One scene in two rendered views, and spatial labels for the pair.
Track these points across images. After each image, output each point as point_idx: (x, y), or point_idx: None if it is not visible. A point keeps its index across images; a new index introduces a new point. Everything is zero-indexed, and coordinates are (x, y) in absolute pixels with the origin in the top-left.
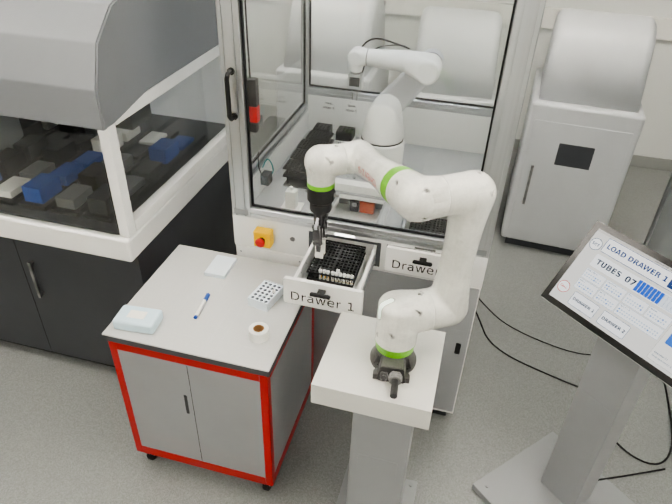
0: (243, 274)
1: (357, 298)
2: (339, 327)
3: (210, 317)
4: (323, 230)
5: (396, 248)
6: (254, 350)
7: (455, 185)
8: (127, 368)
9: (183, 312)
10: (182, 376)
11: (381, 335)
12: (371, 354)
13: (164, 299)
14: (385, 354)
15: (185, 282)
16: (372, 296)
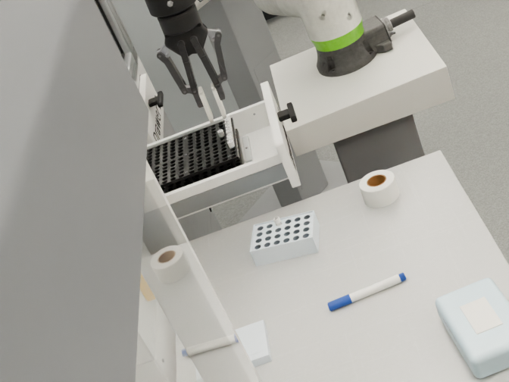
0: (235, 313)
1: (272, 93)
2: (322, 113)
3: (384, 267)
4: (193, 73)
5: None
6: (413, 182)
7: None
8: None
9: (401, 306)
10: None
11: (353, 5)
12: (357, 61)
13: (388, 358)
14: (363, 28)
15: (313, 371)
16: (182, 224)
